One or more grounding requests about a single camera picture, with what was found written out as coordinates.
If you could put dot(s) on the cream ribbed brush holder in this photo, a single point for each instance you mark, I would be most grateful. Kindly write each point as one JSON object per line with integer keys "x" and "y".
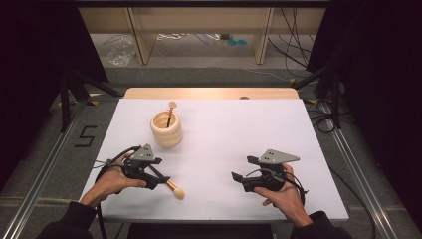
{"x": 166, "y": 134}

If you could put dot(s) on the black tripod stand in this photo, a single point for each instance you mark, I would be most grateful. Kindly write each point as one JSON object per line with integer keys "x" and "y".
{"x": 65, "y": 103}
{"x": 335, "y": 99}

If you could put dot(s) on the person's left hand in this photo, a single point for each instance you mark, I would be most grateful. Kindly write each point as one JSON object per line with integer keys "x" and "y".
{"x": 111, "y": 184}

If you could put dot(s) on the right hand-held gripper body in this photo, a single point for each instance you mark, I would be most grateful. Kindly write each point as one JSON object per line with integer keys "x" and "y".
{"x": 265, "y": 182}

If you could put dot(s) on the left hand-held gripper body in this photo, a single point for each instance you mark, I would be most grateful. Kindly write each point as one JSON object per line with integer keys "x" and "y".
{"x": 136, "y": 171}

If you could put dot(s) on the black curtain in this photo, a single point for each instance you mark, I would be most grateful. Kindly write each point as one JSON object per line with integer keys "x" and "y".
{"x": 33, "y": 66}
{"x": 381, "y": 83}

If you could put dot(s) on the person's dark clothing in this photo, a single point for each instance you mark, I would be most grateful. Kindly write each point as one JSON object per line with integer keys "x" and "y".
{"x": 199, "y": 231}

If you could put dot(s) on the blue disc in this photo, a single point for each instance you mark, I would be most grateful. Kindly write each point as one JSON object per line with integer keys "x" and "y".
{"x": 232, "y": 42}
{"x": 242, "y": 42}

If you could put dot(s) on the person's right hand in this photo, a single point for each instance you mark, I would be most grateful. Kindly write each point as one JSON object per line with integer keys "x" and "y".
{"x": 288, "y": 200}

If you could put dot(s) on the aluminium floor rail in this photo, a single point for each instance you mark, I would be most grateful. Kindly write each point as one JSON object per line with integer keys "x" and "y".
{"x": 43, "y": 179}
{"x": 358, "y": 172}

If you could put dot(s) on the clear plastic bag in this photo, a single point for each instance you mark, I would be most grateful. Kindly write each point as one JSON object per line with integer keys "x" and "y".
{"x": 121, "y": 53}

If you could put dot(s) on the makeup brush with orange ferrule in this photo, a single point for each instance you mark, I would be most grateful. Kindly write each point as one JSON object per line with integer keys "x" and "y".
{"x": 178, "y": 192}

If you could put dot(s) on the light wooden desk frame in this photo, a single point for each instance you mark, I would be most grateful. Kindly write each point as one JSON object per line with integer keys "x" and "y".
{"x": 141, "y": 43}

